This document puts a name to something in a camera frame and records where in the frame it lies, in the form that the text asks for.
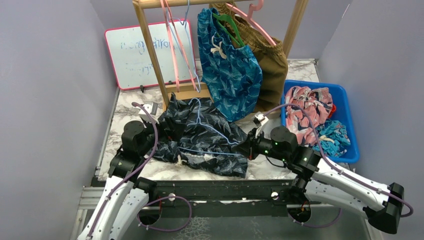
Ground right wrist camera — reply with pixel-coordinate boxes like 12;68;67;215
253;112;269;138

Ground green hanger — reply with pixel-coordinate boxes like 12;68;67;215
211;12;246;47

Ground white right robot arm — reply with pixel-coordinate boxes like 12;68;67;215
231;126;405;234

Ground pink patterned shorts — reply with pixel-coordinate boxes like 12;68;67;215
284;86;333;147

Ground wooden clothes rack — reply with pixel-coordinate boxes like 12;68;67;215
132;0;309;110

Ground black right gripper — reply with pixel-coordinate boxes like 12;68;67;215
233;126;290;162

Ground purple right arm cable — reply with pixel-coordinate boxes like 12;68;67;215
263;103;414;229

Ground thin pink wire hanger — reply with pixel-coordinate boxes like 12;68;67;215
165;0;194;87

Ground grey camo shorts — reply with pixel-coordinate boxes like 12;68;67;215
153;96;248;178

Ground pink framed whiteboard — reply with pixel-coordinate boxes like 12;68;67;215
104;21;196;90

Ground light blue shark shorts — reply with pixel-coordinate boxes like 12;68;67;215
315;119;351;158

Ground dark blue patterned shorts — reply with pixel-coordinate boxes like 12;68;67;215
197;8;263;122

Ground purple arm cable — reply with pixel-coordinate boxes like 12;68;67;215
263;103;414;229
86;101;193;239

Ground blue plastic bin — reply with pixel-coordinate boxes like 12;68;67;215
283;79;360;164

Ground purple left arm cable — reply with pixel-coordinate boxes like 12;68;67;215
86;101;193;239

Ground pink hanger under khaki shorts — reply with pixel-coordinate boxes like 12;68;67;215
226;0;277;46

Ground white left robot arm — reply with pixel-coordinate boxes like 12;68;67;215
77;120;170;240

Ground black metal base rail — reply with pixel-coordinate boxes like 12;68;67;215
77;178;374;220

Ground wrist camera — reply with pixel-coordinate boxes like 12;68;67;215
138;102;159;124
253;112;269;138

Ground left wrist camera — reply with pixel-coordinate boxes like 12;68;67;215
138;102;159;124

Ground pink plastic hanger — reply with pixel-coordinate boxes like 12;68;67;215
160;0;180;92

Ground khaki brown shorts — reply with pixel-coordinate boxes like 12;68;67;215
209;2;289;112

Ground light blue wire hanger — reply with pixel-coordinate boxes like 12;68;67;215
165;0;202;93

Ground orange mesh shorts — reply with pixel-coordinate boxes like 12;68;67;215
328;103;337;119

